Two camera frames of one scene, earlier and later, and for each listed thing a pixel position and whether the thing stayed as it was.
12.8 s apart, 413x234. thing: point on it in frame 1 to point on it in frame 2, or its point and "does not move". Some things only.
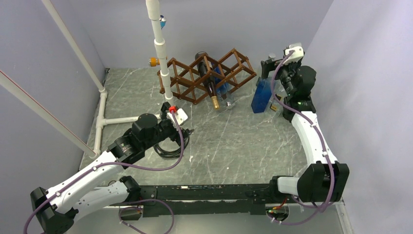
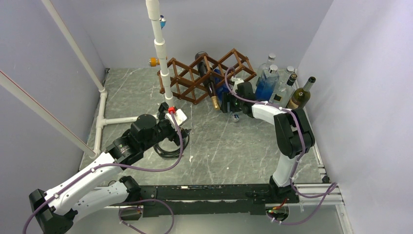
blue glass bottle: [262, 95] does not move
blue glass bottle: [222, 91] does not move
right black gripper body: [285, 73] to [234, 103]
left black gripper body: [165, 128] does not move
